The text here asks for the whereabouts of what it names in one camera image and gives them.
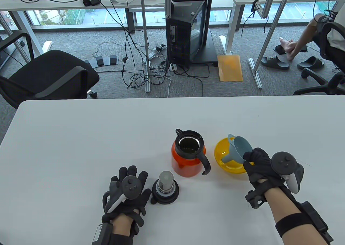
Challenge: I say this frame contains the person's right hand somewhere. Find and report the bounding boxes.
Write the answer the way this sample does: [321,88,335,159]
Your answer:
[243,147,291,209]

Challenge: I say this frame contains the person's left hand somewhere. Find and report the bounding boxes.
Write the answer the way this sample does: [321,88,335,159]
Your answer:
[102,165,152,236]

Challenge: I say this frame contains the black kettle lid steel stopper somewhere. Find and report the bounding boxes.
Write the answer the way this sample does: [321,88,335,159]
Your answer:
[150,171,180,205]

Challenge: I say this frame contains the blue plastic funnel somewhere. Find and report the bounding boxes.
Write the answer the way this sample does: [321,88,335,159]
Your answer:
[222,134,253,164]

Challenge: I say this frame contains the yellow plastic bowl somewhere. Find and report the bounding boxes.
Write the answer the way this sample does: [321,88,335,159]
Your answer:
[214,138,254,174]

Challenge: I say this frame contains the orange hot water kettle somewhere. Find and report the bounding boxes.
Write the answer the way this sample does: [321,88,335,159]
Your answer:
[171,129,211,178]

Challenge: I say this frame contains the person's right forearm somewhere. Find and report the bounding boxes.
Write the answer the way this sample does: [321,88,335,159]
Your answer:
[265,187,328,245]

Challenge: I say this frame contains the person's left forearm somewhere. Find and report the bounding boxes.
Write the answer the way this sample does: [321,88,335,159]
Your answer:
[111,213,135,236]

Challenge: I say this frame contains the black left hand controller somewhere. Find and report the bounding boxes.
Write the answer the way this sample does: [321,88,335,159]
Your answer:
[105,176,143,213]

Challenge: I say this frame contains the black hand controller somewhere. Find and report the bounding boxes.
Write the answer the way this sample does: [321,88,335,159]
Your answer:
[271,151,304,194]
[105,176,143,213]

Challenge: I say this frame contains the black right hand controller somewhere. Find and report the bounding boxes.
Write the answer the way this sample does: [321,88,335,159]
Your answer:
[271,151,304,194]

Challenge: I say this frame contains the orange floor mat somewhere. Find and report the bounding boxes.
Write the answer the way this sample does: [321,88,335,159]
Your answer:
[217,55,243,82]

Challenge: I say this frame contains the black office chair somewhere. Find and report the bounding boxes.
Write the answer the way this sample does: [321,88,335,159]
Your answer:
[0,30,100,109]
[293,22,345,96]

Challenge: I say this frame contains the black slipper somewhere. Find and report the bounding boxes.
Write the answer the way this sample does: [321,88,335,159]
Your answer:
[261,55,290,70]
[297,56,325,70]

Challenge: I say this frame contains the black foot pedal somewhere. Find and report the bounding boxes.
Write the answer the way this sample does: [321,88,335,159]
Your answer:
[274,44,308,55]

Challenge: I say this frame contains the black rolling stand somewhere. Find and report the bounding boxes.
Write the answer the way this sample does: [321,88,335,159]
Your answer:
[189,0,219,67]

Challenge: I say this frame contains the grey foot pedals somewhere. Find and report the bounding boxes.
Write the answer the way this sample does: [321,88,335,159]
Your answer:
[86,55,119,68]

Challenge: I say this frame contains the white power strip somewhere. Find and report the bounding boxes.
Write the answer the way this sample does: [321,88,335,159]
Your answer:
[148,43,166,60]

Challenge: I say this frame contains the black computer tower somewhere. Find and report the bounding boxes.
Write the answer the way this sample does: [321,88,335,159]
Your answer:
[165,0,208,66]

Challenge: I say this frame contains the black left wrist camera band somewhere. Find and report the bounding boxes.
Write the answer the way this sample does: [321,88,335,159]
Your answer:
[92,223,134,245]

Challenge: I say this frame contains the black wrist camera band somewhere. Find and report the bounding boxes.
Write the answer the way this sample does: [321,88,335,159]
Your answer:
[92,223,134,245]
[275,201,334,244]

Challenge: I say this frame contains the black right wrist camera band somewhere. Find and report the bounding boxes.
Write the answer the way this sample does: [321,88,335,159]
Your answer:
[275,201,334,244]

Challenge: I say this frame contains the bundle of floor cables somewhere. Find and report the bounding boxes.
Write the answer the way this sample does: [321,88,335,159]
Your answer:
[92,0,211,98]

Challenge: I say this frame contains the aluminium frame post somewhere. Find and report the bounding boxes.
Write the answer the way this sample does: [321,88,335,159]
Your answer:
[248,0,293,89]
[140,0,151,92]

